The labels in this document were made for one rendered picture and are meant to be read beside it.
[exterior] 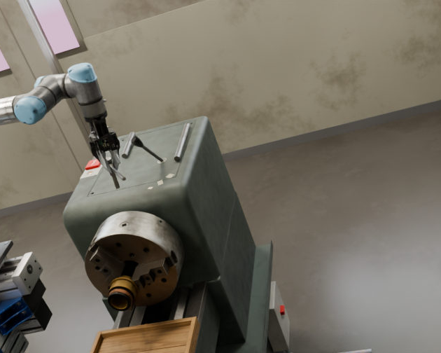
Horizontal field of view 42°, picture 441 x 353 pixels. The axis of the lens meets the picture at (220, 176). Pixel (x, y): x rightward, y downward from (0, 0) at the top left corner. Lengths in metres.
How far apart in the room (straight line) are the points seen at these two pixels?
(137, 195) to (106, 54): 2.68
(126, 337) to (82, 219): 0.43
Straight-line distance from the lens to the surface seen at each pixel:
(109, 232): 1.86
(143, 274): 1.84
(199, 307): 2.01
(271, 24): 4.31
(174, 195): 1.91
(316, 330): 3.01
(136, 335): 1.99
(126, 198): 1.99
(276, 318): 2.57
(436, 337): 2.88
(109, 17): 4.47
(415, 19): 4.43
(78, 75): 1.73
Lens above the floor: 2.12
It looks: 28 degrees down
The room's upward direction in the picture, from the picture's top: 20 degrees counter-clockwise
